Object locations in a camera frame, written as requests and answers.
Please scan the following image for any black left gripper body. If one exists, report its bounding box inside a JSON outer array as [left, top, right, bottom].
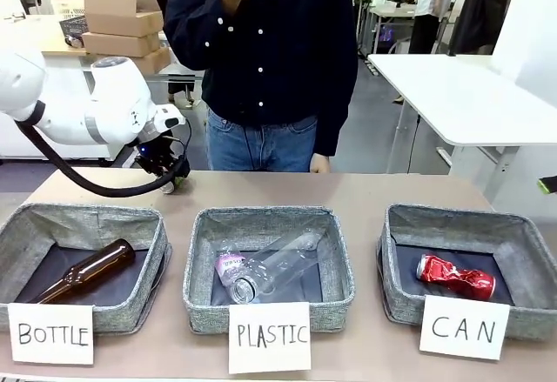
[[133, 134, 185, 178]]

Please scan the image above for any black drink can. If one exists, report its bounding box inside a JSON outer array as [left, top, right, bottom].
[[159, 175, 186, 196]]

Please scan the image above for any plastic bottle with pink label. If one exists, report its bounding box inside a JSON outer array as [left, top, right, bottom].
[[214, 249, 262, 288]]

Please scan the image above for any brown glass bottle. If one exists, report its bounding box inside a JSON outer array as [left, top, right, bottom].
[[30, 238, 138, 305]]

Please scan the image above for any crushed red can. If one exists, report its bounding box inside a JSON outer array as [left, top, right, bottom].
[[415, 254, 498, 302]]

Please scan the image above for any clear plastic bottle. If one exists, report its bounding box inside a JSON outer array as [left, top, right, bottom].
[[228, 229, 325, 305]]

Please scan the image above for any person's left forearm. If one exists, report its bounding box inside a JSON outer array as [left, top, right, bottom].
[[312, 68, 360, 157]]

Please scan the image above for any person's right forearm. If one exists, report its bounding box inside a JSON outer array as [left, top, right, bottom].
[[163, 0, 245, 72]]

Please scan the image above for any grey fabric basket bottle label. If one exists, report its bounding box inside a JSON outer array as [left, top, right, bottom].
[[0, 202, 173, 335]]

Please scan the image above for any grey fabric basket can label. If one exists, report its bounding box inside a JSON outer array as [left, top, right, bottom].
[[376, 203, 557, 342]]

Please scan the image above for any grey fabric basket plastic label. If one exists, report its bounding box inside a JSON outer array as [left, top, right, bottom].
[[182, 205, 356, 334]]

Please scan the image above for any dark blue plastic basket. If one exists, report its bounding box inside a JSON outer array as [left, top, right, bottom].
[[58, 15, 88, 47]]

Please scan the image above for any white paper sign CAN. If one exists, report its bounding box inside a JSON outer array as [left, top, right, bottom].
[[419, 294, 511, 361]]

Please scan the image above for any person's left hand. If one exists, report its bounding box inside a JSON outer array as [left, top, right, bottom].
[[308, 151, 332, 175]]

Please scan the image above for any closed flat cardboard box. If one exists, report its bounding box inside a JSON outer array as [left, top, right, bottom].
[[81, 31, 163, 58], [130, 46, 171, 75]]

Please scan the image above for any white table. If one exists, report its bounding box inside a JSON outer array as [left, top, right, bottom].
[[367, 53, 557, 203]]

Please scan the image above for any open cardboard box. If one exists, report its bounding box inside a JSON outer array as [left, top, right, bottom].
[[83, 0, 165, 38]]

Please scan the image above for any person in dark shirt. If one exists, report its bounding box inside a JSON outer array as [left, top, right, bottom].
[[163, 0, 360, 173]]

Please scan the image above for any wooden top table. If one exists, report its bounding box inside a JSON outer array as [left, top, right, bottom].
[[0, 15, 88, 57]]

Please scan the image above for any white plastic crate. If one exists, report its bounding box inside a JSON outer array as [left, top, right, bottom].
[[49, 0, 86, 18]]

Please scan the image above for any white paper sign PLASTIC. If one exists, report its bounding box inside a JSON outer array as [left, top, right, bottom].
[[228, 301, 312, 374]]

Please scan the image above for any hanging black coat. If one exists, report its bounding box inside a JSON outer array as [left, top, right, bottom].
[[449, 0, 515, 57]]

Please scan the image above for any white paper sign BOTTLE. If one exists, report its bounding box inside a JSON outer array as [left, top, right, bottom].
[[7, 302, 96, 365]]

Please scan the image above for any bystander in white shirt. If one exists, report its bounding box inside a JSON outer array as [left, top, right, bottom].
[[407, 0, 454, 56]]

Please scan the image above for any background workstation desk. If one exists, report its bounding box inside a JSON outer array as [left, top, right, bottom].
[[354, 0, 421, 60]]

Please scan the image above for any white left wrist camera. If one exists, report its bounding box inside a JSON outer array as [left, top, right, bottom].
[[151, 104, 187, 133]]

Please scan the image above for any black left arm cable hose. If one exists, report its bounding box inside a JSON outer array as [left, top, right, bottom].
[[16, 119, 191, 198]]

